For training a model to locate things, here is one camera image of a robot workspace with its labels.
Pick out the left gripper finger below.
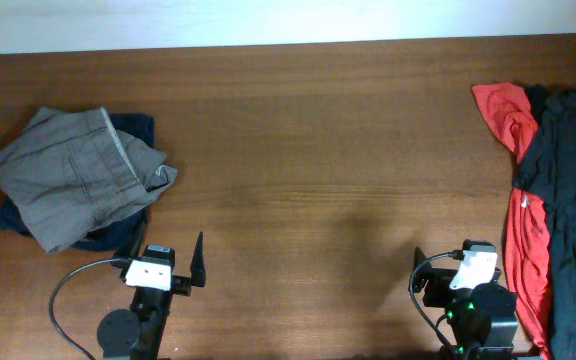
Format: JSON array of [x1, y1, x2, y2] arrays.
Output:
[[113, 220, 147, 265], [190, 232, 206, 287]]

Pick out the dark green Nike t-shirt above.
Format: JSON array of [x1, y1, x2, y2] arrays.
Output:
[[514, 93, 576, 359]]

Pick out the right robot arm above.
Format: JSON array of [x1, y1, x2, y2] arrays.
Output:
[[408, 240, 518, 360]]

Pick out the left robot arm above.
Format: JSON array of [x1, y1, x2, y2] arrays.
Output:
[[97, 223, 206, 360]]

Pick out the navy blue folded garment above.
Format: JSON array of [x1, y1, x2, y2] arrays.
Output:
[[0, 113, 154, 252]]

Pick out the red garment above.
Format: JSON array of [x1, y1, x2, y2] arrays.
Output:
[[471, 83, 552, 359]]

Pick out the grey folded trousers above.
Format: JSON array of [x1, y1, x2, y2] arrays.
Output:
[[0, 107, 178, 253]]

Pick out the black garment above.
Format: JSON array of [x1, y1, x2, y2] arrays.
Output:
[[524, 84, 576, 124]]

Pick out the left black cable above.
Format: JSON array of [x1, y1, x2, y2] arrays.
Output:
[[48, 257, 132, 360]]

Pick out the black cable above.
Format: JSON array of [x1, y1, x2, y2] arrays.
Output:
[[407, 250, 465, 351], [48, 257, 132, 360]]

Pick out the right black cable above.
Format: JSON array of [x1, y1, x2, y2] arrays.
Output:
[[407, 250, 465, 351]]

